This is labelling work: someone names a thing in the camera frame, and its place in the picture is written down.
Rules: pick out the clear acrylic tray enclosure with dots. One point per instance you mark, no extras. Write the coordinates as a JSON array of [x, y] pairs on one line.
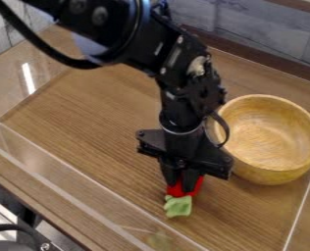
[[70, 163]]

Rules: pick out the black equipment bottom left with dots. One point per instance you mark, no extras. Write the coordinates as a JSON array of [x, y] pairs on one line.
[[19, 237]]

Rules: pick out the red felt strawberry toy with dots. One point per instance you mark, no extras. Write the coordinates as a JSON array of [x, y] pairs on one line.
[[179, 201]]

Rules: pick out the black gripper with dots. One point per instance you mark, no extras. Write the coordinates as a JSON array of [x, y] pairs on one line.
[[184, 151]]

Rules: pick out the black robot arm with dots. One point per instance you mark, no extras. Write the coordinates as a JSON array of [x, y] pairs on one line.
[[130, 32]]

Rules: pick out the light wooden bowl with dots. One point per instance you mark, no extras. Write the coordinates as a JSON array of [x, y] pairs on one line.
[[267, 138]]

